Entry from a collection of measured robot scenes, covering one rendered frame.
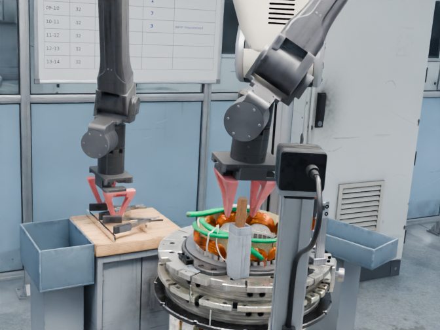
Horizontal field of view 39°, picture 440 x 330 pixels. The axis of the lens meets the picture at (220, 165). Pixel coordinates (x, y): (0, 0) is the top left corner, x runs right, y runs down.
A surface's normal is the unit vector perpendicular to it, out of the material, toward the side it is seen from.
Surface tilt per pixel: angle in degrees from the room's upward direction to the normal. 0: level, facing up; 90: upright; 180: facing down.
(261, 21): 90
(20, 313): 0
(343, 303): 90
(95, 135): 91
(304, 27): 74
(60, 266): 90
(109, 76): 114
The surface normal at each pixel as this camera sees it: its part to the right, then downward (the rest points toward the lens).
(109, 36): -0.23, 0.60
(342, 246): -0.68, 0.14
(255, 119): -0.22, 0.28
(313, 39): 0.00, -0.04
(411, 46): 0.45, 0.24
